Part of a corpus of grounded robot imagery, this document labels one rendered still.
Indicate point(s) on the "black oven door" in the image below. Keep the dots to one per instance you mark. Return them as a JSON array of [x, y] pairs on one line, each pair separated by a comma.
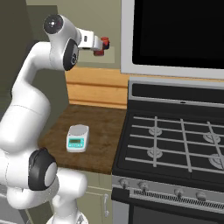
[[175, 217]]

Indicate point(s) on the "olive drawer front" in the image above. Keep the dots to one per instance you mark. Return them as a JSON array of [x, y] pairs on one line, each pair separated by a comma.
[[100, 179]]

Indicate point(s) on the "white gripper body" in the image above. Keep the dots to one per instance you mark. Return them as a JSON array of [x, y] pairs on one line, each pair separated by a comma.
[[97, 43]]

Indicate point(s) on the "olive wall cabinet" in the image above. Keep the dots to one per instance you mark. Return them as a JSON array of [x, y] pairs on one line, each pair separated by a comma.
[[96, 17]]

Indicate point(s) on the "silver stove knob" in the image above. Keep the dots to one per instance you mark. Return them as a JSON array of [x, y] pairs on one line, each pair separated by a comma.
[[143, 185], [124, 183], [178, 192], [201, 195]]

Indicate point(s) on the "red canned food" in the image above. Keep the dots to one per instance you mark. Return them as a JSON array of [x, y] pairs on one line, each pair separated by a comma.
[[105, 39]]

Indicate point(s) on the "white digital scale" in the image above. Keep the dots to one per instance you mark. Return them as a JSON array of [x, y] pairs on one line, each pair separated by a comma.
[[77, 139]]

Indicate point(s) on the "olive base cabinet door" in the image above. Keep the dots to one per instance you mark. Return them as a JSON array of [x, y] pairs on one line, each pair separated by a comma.
[[93, 204]]

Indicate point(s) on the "silver microwave oven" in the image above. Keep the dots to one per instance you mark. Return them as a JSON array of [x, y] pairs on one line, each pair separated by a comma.
[[175, 32]]

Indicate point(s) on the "black and silver stove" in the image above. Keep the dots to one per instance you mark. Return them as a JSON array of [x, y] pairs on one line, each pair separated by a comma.
[[172, 140]]

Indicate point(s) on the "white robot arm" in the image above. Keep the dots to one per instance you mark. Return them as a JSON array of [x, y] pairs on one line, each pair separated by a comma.
[[24, 122]]

